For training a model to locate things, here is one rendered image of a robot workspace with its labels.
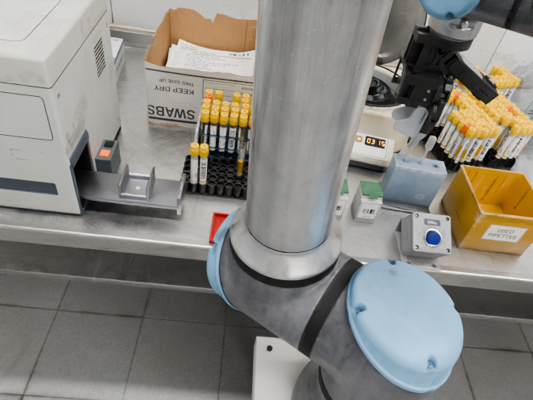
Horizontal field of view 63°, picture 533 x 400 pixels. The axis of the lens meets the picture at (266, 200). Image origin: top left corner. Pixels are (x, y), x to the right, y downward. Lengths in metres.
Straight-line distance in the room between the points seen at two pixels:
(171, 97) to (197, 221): 0.30
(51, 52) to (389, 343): 0.54
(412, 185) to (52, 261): 1.13
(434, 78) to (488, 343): 1.41
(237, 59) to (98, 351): 1.07
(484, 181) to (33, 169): 0.83
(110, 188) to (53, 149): 0.13
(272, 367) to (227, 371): 0.99
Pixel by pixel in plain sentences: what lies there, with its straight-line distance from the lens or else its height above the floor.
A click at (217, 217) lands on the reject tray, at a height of 0.88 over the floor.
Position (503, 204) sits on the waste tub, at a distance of 1.05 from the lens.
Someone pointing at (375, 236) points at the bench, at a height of 0.88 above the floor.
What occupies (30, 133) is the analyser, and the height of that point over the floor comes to 1.05.
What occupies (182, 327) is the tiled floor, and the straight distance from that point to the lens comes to 1.68.
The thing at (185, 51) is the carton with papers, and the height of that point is 0.94.
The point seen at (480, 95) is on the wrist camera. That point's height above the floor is 1.14.
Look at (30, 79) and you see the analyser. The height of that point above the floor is 1.14.
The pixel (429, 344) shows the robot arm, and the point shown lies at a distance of 0.43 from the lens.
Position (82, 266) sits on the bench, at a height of 0.27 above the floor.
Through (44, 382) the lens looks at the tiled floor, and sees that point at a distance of 1.67.
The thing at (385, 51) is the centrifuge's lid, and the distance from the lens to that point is 1.22.
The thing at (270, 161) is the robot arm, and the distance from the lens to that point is 0.34.
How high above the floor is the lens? 1.48
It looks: 44 degrees down
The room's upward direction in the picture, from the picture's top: 11 degrees clockwise
